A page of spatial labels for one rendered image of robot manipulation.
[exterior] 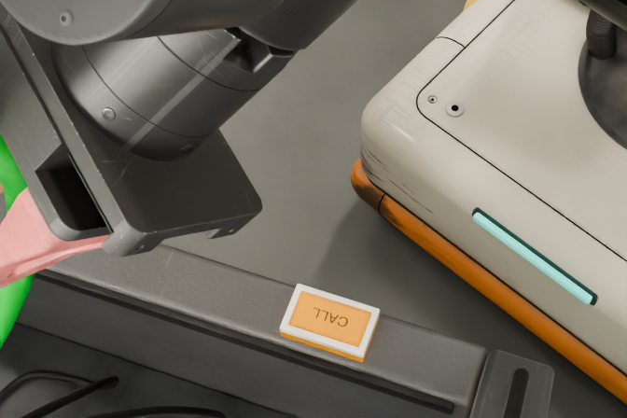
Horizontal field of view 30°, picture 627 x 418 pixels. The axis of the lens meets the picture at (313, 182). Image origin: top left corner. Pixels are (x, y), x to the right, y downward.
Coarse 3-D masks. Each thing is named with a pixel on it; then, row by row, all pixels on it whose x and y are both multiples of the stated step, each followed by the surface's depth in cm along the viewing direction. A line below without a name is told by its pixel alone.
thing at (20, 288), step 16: (0, 144) 36; (0, 160) 37; (0, 176) 38; (16, 176) 38; (16, 192) 39; (0, 288) 43; (16, 288) 42; (0, 304) 43; (16, 304) 43; (0, 320) 43; (0, 336) 44
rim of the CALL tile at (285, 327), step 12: (300, 288) 67; (312, 288) 67; (336, 300) 66; (348, 300) 66; (288, 312) 66; (372, 312) 66; (372, 324) 66; (300, 336) 66; (312, 336) 65; (336, 348) 65; (348, 348) 65; (360, 348) 65
